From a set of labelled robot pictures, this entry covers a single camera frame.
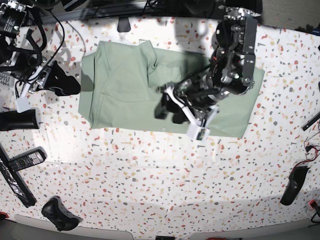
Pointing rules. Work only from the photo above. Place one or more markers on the red clip edge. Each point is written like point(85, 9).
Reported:
point(313, 204)
point(3, 216)

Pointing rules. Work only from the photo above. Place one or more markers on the small black stick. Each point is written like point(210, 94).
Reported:
point(310, 122)

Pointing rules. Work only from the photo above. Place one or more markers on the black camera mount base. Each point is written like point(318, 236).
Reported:
point(123, 25)

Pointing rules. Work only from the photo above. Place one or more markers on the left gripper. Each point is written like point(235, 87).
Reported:
point(189, 101)

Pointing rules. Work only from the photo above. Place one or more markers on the clear plastic parts box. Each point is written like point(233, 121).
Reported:
point(5, 88)

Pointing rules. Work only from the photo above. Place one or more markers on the black game controller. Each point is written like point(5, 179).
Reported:
point(55, 215)

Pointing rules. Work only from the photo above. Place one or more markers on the red clip right edge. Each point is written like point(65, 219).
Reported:
point(313, 204)

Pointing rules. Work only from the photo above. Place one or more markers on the long black bar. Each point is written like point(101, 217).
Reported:
point(15, 182)

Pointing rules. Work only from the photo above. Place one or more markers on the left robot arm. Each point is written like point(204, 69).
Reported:
point(231, 66)

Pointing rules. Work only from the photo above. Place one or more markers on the black curved handle right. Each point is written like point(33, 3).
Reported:
point(296, 181)

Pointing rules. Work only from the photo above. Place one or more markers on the black TV remote control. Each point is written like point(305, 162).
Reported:
point(29, 159)

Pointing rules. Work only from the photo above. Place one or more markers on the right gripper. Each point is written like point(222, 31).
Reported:
point(51, 77)

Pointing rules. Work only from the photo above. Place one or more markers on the red clip left edge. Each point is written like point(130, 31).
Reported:
point(3, 216)

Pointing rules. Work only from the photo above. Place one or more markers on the light green T-shirt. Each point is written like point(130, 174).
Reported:
point(119, 85)

